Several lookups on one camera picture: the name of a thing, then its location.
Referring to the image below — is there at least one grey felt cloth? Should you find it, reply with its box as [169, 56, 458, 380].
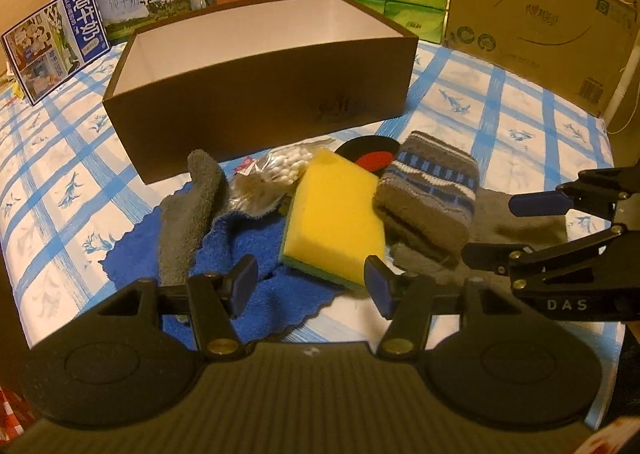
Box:
[390, 189, 567, 292]

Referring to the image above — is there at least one blue fluffy towel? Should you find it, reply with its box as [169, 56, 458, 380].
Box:
[102, 207, 342, 342]

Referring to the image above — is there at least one yellow green sponge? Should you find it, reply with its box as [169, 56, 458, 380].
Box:
[280, 149, 385, 292]

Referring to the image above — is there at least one striped knitted sock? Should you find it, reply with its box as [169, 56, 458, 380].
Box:
[373, 130, 480, 266]

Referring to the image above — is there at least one cotton swab plastic bag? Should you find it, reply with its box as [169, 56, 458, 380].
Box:
[229, 141, 326, 217]

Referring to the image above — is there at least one small pink wrapper packet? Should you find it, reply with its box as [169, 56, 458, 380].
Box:
[236, 156, 257, 174]

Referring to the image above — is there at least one black red round pad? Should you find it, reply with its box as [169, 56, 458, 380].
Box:
[335, 135, 400, 177]

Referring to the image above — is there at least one large brown cardboard carton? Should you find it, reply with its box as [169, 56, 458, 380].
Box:
[445, 0, 639, 116]

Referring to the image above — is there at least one red checked cloth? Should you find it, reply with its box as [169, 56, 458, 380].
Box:
[0, 386, 37, 448]

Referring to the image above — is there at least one brown open cardboard box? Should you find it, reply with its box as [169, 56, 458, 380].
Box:
[103, 0, 418, 183]

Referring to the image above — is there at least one blue milk carton box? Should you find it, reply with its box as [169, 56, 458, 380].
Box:
[2, 0, 111, 104]

